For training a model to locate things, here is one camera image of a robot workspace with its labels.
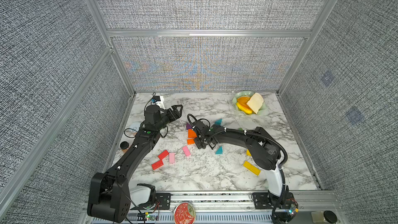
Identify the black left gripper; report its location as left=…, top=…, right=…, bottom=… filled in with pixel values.
left=155, top=104, right=182, bottom=132

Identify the orange rectangle block top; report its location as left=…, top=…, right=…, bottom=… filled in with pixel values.
left=188, top=129, right=196, bottom=135

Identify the orange rectangle block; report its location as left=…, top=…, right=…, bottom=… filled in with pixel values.
left=188, top=129, right=196, bottom=135
left=188, top=132, right=197, bottom=139

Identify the orange rectangle block diagonal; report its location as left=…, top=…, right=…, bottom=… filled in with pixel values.
left=187, top=139, right=195, bottom=145

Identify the pink rectangle block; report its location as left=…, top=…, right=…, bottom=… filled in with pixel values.
left=169, top=152, right=176, bottom=164
left=182, top=146, right=191, bottom=157

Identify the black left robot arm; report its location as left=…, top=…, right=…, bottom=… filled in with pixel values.
left=87, top=105, right=183, bottom=223

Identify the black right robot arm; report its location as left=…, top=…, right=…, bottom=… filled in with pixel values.
left=187, top=114, right=288, bottom=207

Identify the red rectangle block upper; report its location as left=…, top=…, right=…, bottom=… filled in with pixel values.
left=158, top=150, right=170, bottom=160

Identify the red rectangle block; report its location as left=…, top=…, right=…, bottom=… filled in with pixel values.
left=158, top=150, right=170, bottom=160
left=151, top=160, right=164, bottom=171

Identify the white round object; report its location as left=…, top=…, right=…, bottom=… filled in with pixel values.
left=129, top=122, right=141, bottom=132

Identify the red rectangle block lower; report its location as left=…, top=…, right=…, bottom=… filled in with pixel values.
left=151, top=160, right=164, bottom=171

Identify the yellow banana toy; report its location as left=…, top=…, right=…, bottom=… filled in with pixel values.
left=236, top=102, right=253, bottom=115

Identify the orange round food toy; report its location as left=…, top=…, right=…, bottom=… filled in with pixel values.
left=237, top=95, right=251, bottom=107

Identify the beige bread slice toy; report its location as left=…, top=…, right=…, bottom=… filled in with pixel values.
left=247, top=93, right=264, bottom=114

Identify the yellow rectangle block near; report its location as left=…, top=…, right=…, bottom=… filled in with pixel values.
left=243, top=161, right=261, bottom=176

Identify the green glass plate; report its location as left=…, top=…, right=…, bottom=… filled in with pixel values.
left=232, top=91, right=268, bottom=116

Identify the red round tin lid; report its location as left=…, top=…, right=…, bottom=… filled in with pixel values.
left=173, top=202, right=196, bottom=224

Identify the black knob on box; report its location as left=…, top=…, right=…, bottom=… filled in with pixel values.
left=311, top=211, right=338, bottom=224

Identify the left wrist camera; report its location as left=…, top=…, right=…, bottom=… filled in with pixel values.
left=151, top=95, right=165, bottom=109

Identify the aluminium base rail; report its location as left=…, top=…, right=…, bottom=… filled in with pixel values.
left=79, top=190, right=349, bottom=224

